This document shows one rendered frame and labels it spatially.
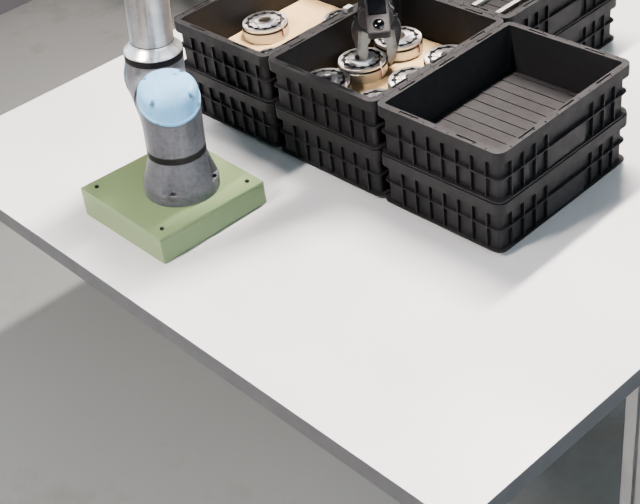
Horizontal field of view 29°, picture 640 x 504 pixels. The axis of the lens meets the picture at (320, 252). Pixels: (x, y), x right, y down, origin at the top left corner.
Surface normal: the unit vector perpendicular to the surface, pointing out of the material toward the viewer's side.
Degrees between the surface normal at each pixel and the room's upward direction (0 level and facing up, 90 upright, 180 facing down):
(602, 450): 0
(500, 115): 0
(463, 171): 90
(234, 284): 0
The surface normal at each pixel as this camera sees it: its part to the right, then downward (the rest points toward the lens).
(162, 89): -0.02, -0.72
